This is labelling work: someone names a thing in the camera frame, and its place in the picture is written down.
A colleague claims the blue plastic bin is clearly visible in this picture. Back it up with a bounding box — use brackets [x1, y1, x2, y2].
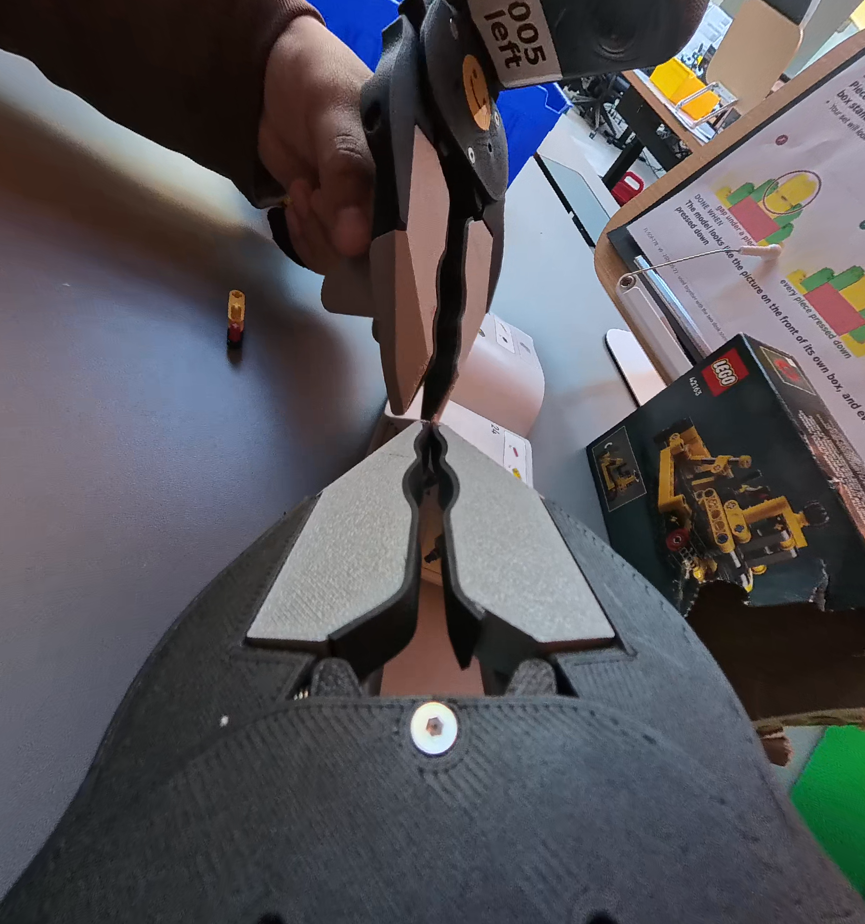
[310, 0, 572, 166]

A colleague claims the yellow plastic bin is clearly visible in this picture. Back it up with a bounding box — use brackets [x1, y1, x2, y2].
[649, 58, 722, 121]

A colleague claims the beige chair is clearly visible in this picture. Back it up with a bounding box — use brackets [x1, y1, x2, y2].
[707, 0, 823, 109]

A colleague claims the metal clipboard clip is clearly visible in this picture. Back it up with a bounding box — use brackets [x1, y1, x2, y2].
[609, 227, 784, 365]

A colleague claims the white instruction booklet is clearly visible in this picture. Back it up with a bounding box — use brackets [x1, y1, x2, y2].
[367, 314, 546, 586]

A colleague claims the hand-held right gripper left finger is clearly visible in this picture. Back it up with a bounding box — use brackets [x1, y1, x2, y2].
[246, 423, 434, 681]

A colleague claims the black background desk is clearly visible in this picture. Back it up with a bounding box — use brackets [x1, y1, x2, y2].
[616, 68, 700, 189]

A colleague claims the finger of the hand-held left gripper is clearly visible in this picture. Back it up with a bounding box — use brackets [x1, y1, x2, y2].
[369, 126, 452, 417]
[427, 217, 504, 421]

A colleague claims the green sheet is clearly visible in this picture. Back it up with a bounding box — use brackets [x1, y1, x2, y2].
[789, 725, 865, 924]

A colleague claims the grey flat panel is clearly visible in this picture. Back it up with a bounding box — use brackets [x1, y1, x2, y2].
[533, 153, 614, 250]

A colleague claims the printed instruction sheet on clipboard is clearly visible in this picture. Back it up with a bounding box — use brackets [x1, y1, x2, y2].
[594, 18, 865, 463]

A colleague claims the dark lego box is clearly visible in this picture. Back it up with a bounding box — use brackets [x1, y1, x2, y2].
[586, 334, 865, 768]

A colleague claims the person's left hand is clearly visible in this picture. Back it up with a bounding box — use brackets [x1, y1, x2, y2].
[259, 14, 377, 277]

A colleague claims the person's left forearm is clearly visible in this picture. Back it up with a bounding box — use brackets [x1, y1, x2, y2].
[0, 0, 326, 210]

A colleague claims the white rounded flat plate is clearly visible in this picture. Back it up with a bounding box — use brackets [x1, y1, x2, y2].
[606, 328, 669, 406]

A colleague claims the black office chair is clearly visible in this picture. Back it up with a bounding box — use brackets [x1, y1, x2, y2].
[569, 72, 621, 138]

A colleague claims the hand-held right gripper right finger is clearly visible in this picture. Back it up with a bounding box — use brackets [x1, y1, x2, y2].
[434, 424, 616, 692]

